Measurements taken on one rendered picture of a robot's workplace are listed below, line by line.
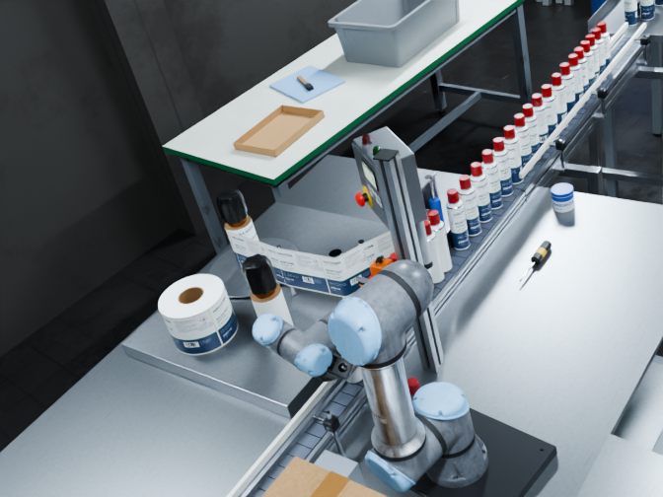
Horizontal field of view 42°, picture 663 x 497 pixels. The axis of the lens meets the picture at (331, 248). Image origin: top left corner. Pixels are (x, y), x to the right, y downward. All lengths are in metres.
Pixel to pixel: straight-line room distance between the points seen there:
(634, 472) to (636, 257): 0.78
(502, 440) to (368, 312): 0.69
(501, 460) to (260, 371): 0.73
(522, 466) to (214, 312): 0.97
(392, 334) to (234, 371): 0.96
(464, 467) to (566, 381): 0.41
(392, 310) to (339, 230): 1.33
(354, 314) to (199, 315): 0.99
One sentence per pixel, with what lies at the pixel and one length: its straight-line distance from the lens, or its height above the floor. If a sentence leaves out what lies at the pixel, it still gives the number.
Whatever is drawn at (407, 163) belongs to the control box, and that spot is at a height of 1.45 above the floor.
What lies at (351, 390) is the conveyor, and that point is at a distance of 2.31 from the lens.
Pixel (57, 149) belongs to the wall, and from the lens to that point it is 4.47.
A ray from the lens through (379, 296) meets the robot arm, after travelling 1.60.
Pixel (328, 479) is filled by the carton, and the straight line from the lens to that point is 1.81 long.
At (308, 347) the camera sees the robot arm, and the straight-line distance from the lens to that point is 1.95.
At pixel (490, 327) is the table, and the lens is 2.47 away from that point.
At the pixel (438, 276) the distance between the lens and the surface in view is 2.56.
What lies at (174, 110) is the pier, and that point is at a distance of 4.61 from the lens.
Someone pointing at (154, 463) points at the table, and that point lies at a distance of 2.42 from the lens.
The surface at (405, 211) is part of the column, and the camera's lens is 2.07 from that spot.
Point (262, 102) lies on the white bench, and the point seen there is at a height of 0.80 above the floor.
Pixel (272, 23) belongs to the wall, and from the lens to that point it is 5.20.
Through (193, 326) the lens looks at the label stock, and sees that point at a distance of 2.53.
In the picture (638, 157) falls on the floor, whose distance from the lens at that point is 4.70.
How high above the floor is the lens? 2.47
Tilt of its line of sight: 34 degrees down
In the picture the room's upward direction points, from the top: 16 degrees counter-clockwise
